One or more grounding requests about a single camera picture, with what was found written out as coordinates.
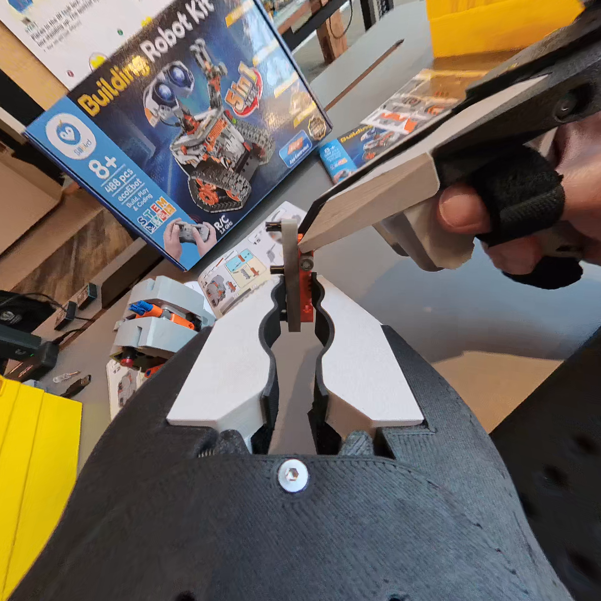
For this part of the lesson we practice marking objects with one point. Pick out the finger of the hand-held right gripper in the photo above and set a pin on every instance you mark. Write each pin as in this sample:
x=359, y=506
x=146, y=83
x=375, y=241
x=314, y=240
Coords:
x=375, y=197

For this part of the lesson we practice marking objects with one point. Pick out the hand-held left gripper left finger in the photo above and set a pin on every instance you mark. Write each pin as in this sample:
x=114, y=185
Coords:
x=220, y=375

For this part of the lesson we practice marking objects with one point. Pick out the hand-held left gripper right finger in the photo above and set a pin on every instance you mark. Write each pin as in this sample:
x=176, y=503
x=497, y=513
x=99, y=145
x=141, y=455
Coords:
x=371, y=375

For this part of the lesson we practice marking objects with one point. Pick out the grey building-block robot model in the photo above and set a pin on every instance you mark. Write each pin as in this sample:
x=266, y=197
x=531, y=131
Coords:
x=159, y=324

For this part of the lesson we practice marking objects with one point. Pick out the grey beam with orange rack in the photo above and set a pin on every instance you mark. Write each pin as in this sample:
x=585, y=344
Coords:
x=292, y=281

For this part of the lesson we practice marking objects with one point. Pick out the person's right hand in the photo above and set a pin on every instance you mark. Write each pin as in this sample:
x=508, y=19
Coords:
x=582, y=188

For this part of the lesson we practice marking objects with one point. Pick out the dark printed leaflet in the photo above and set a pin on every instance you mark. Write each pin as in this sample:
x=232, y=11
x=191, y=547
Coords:
x=352, y=155

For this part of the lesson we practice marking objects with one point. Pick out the yellow storage bin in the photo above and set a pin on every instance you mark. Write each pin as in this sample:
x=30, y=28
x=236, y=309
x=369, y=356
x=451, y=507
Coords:
x=479, y=23
x=33, y=469

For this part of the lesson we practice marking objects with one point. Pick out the orange and white sticker sheet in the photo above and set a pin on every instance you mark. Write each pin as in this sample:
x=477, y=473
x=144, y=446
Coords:
x=408, y=108

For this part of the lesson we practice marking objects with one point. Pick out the white instruction booklet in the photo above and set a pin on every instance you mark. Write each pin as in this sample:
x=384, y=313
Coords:
x=239, y=272

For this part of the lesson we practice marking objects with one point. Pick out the black usb stick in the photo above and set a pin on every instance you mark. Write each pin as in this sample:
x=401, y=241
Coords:
x=77, y=386

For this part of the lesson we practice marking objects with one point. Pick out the black power adapter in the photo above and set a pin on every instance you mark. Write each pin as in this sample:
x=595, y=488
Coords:
x=88, y=295
x=65, y=315

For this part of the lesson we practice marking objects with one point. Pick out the wooden table leg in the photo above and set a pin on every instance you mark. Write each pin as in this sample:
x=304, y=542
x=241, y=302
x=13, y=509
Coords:
x=332, y=42

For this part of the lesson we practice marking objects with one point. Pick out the black charger box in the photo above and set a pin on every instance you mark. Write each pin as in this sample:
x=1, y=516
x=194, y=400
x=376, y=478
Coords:
x=28, y=352

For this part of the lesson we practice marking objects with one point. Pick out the blue robot kit box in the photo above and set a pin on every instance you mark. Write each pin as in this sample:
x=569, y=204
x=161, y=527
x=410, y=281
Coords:
x=164, y=141

